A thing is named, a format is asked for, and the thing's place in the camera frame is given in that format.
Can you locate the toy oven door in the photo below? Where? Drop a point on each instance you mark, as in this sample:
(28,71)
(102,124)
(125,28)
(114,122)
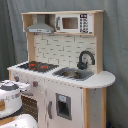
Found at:
(30,106)

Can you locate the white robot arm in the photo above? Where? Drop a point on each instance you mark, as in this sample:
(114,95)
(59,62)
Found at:
(10,93)

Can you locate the wooden toy kitchen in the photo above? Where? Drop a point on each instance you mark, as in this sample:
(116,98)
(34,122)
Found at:
(63,49)

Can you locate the grey range hood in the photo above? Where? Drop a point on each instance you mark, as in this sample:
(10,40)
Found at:
(40,26)

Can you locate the red stove knob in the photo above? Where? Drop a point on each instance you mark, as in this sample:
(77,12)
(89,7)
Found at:
(16,78)
(35,83)

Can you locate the grey backdrop curtain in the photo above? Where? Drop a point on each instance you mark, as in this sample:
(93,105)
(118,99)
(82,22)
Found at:
(115,55)

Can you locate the right red stove knob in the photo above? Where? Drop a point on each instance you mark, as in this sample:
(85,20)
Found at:
(35,83)

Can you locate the grey toy sink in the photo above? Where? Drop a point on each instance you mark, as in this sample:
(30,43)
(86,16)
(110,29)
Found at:
(72,73)

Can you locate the black toy stovetop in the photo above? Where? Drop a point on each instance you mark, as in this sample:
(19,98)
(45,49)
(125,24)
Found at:
(38,66)

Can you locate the white toy microwave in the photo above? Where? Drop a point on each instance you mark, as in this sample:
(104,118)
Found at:
(74,23)

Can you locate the left red stove knob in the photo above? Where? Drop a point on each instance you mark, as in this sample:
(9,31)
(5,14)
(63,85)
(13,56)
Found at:
(16,78)

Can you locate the white cabinet door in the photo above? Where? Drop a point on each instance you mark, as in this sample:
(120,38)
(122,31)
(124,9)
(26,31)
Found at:
(64,108)

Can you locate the black toy faucet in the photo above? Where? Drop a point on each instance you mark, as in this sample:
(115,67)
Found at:
(83,64)

